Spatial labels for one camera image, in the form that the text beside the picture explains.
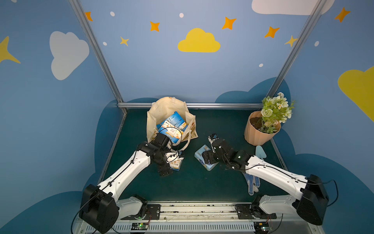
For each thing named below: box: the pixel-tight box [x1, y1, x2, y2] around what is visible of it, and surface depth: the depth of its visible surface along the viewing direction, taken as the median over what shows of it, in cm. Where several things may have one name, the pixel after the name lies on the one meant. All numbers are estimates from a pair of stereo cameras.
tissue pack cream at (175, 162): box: [165, 153, 185, 172], surface depth 72 cm
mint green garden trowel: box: [255, 145, 267, 161], surface depth 100 cm
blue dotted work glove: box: [242, 172, 261, 196], surface depth 84 cm
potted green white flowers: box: [244, 92, 296, 146], surface depth 86 cm
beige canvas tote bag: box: [146, 96, 199, 151], surface depth 92 cm
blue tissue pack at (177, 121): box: [164, 111, 188, 132], surface depth 93 cm
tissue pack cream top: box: [158, 120, 184, 144], surface depth 85 cm
